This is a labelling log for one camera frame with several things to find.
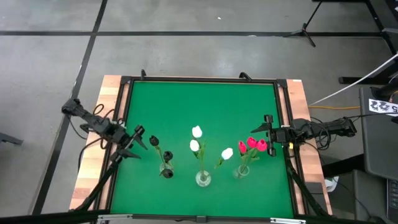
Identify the white paper number tag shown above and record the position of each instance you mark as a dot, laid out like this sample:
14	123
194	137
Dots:
381	106

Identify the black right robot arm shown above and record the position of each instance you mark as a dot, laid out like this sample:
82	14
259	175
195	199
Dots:
335	129

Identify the ribbed clear glass vase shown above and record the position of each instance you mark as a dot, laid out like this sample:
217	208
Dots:
161	169

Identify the black frame clamp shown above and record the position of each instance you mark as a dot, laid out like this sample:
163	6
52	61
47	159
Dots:
245	75
143	74

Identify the dark grey desk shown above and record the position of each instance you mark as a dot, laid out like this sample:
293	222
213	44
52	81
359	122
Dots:
382	155

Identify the black tripod stand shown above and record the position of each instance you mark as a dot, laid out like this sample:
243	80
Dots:
304	31

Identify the silver metal bracket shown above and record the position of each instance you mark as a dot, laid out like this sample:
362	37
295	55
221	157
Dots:
115	216
287	221

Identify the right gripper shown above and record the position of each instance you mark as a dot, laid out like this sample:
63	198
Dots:
281	136

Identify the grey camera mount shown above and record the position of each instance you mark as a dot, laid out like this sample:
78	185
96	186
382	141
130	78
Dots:
201	218

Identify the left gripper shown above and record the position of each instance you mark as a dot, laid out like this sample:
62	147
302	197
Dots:
126	140

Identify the red artificial tulip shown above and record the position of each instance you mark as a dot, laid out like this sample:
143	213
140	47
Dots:
243	147
262	145
252	142

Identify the small white object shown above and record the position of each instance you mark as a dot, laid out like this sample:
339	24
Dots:
332	183

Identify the black metal table frame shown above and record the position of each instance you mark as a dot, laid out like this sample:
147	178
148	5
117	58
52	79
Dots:
202	78

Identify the black artificial tulip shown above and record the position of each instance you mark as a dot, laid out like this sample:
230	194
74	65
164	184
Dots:
154	140
168	155
168	173

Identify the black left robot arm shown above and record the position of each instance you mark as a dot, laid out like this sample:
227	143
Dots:
96	124

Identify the green table mat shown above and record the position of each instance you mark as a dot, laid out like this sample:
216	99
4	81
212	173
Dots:
217	199

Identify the diamond-pattern clear glass vase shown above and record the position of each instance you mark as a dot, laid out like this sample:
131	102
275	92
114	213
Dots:
199	182

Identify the smooth clear glass vase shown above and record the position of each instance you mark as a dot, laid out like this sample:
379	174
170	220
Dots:
236	174

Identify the black keyboard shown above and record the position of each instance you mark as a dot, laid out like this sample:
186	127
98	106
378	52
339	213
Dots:
392	199

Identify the black desk foot bar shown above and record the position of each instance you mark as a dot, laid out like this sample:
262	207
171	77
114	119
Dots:
351	80

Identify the black rig bar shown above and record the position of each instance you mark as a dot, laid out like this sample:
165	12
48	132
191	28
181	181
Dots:
46	217

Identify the grey furniture foot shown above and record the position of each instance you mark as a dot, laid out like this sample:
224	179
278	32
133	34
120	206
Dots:
9	138

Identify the white artificial tulip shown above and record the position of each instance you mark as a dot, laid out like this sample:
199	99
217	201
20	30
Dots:
194	145
196	131
227	153

